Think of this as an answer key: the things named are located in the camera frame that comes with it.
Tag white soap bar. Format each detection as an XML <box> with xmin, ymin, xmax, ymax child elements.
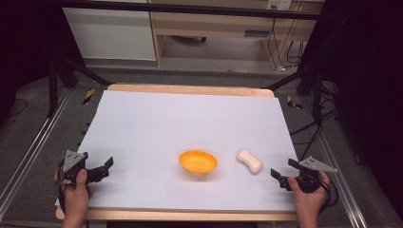
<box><xmin>236</xmin><ymin>148</ymin><xmax>264</xmax><ymax>175</ymax></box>

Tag person's left hand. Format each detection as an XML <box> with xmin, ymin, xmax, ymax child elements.
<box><xmin>55</xmin><ymin>168</ymin><xmax>95</xmax><ymax>220</ymax></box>

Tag thin black floor cable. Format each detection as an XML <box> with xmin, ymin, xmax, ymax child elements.
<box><xmin>7</xmin><ymin>97</ymin><xmax>29</xmax><ymax>119</ymax></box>

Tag orange plastic bowl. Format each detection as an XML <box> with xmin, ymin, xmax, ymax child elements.
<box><xmin>178</xmin><ymin>149</ymin><xmax>220</xmax><ymax>176</ymax></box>

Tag yellow black floor tape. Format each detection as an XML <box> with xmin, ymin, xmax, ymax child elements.
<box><xmin>82</xmin><ymin>88</ymin><xmax>96</xmax><ymax>106</ymax></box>
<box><xmin>286</xmin><ymin>95</ymin><xmax>304</xmax><ymax>111</ymax></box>

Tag metal floor rail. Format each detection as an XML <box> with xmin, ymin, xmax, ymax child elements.
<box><xmin>0</xmin><ymin>88</ymin><xmax>73</xmax><ymax>220</ymax></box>
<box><xmin>299</xmin><ymin>97</ymin><xmax>370</xmax><ymax>228</ymax></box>

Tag white power strip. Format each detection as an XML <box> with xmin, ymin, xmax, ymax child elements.
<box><xmin>266</xmin><ymin>0</ymin><xmax>293</xmax><ymax>11</ymax></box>

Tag white table sheet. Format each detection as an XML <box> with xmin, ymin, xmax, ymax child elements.
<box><xmin>54</xmin><ymin>89</ymin><xmax>299</xmax><ymax>214</ymax></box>

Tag hanging desk cables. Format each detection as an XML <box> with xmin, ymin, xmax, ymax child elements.
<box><xmin>266</xmin><ymin>17</ymin><xmax>306</xmax><ymax>71</ymax></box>

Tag wooden table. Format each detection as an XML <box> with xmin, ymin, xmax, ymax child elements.
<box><xmin>54</xmin><ymin>83</ymin><xmax>299</xmax><ymax>222</ymax></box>

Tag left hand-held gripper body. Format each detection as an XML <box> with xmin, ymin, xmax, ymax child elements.
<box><xmin>58</xmin><ymin>149</ymin><xmax>97</xmax><ymax>186</ymax></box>

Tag black metal stand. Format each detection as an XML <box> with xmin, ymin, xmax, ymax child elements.
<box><xmin>47</xmin><ymin>55</ymin><xmax>114</xmax><ymax>118</ymax></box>
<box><xmin>261</xmin><ymin>65</ymin><xmax>325</xmax><ymax>125</ymax></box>

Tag wooden background desk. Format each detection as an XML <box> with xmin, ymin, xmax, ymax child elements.
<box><xmin>147</xmin><ymin>0</ymin><xmax>325</xmax><ymax>69</ymax></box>

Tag white cabinet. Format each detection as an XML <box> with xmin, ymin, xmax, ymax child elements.
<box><xmin>62</xmin><ymin>7</ymin><xmax>158</xmax><ymax>62</ymax></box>

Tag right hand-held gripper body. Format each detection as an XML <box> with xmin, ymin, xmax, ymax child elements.
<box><xmin>284</xmin><ymin>155</ymin><xmax>338</xmax><ymax>194</ymax></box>

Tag black overhead bar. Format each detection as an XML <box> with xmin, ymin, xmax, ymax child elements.
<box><xmin>52</xmin><ymin>0</ymin><xmax>321</xmax><ymax>21</ymax></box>

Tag dark curtain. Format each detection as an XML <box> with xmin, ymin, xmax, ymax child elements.
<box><xmin>0</xmin><ymin>0</ymin><xmax>84</xmax><ymax>125</ymax></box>
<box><xmin>298</xmin><ymin>0</ymin><xmax>403</xmax><ymax>221</ymax></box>

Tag person's right hand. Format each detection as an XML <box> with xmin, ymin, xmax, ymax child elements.
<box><xmin>287</xmin><ymin>170</ymin><xmax>331</xmax><ymax>222</ymax></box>

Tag black floor cables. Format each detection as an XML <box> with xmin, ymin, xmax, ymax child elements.
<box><xmin>288</xmin><ymin>81</ymin><xmax>342</xmax><ymax>162</ymax></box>

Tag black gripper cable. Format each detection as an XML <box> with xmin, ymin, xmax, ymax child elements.
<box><xmin>54</xmin><ymin>159</ymin><xmax>67</xmax><ymax>215</ymax></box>
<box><xmin>318</xmin><ymin>179</ymin><xmax>340</xmax><ymax>211</ymax></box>

